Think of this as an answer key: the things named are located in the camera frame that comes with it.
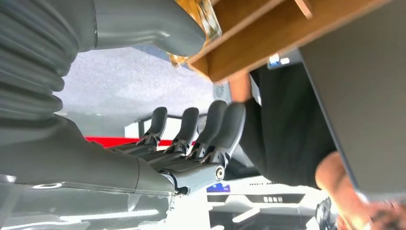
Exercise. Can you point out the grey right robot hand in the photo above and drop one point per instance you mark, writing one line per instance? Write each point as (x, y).
(79, 158)

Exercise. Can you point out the person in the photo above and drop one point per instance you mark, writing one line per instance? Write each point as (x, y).
(285, 127)

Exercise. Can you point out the wooden slotted card organizer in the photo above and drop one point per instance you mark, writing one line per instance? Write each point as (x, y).
(253, 35)

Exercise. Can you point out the red floor tape line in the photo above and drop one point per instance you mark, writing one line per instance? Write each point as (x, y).
(108, 142)

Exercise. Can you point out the grey laptop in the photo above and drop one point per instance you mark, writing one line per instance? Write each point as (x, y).
(364, 95)

